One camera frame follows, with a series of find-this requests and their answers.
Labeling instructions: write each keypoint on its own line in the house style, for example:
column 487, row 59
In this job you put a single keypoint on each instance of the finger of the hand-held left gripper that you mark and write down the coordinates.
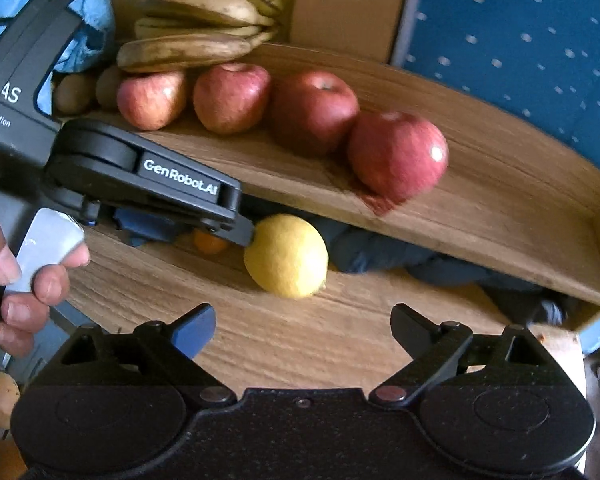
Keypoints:
column 190, row 180

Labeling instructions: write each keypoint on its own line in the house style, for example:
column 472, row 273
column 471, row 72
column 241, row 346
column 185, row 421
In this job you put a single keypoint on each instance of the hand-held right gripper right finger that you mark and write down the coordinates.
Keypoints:
column 411, row 330

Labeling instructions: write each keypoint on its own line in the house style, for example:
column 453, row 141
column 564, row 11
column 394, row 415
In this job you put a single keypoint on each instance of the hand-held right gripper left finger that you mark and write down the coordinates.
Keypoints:
column 200, row 330

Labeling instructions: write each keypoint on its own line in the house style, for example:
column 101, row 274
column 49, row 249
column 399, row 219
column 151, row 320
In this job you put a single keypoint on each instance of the small orange tangerine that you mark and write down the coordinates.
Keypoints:
column 210, row 243

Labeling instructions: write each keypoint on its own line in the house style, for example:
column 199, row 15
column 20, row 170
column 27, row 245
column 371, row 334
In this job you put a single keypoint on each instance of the yellow lemon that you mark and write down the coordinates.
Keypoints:
column 286, row 256

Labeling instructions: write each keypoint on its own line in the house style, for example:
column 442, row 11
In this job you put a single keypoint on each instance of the beige striped pepino melon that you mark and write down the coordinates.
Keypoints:
column 0, row 400

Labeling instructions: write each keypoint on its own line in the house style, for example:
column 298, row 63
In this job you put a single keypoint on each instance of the person's left hand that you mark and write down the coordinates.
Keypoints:
column 22, row 320

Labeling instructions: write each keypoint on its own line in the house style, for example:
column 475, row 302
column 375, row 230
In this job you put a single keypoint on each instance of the brown kiwi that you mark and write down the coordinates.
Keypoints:
column 72, row 94
column 108, row 87

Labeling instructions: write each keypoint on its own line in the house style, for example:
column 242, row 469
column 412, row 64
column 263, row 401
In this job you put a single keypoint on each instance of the dark blue cloth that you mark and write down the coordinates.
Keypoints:
column 375, row 255

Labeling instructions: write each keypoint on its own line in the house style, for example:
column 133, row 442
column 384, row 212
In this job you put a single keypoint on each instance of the red apple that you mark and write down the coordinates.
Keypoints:
column 152, row 101
column 232, row 98
column 315, row 112
column 397, row 156

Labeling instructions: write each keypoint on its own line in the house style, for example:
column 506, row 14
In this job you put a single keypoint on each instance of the wooden desk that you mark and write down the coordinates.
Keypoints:
column 305, row 335

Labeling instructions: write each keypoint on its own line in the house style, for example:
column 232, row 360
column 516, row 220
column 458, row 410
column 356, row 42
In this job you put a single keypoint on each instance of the blue plastic bag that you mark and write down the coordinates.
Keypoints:
column 92, row 25

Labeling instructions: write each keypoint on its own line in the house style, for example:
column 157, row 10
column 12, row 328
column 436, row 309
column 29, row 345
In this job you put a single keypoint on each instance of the bunch of bananas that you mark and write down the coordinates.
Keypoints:
column 195, row 47

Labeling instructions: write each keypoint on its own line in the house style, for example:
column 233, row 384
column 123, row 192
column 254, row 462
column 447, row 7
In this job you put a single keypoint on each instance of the curved wooden shelf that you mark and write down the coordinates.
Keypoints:
column 505, row 200

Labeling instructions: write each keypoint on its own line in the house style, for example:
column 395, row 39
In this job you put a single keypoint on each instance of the blue white-dotted board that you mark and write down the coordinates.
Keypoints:
column 520, row 35

